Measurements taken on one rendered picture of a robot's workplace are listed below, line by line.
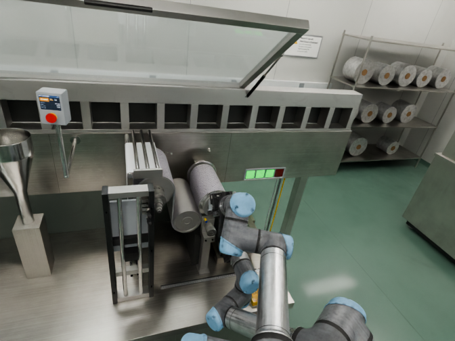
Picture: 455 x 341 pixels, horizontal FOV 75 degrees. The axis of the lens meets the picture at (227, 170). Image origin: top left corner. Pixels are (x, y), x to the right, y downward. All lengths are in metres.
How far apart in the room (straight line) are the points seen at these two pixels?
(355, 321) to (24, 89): 1.38
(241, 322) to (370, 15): 4.29
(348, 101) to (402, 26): 3.51
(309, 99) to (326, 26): 2.85
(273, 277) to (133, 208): 0.53
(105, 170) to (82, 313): 0.60
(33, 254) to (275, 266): 0.98
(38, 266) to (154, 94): 0.86
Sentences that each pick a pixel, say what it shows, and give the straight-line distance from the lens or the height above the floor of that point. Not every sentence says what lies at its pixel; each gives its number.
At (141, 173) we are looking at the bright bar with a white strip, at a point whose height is 1.44.
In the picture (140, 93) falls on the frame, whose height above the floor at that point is 1.62.
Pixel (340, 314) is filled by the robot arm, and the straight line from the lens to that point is 1.02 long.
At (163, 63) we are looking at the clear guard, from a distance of 1.19.
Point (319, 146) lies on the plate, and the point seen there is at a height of 1.35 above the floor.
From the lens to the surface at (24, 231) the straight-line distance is 1.37.
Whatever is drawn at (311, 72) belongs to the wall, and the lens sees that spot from 4.44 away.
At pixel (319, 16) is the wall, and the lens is 4.33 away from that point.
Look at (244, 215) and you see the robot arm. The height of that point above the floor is 1.46.
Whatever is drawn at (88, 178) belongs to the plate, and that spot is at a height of 1.21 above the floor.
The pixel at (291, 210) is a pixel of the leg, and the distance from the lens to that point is 2.22.
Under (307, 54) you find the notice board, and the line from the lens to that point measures 4.32.
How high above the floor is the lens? 2.01
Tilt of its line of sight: 30 degrees down
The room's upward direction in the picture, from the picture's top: 9 degrees clockwise
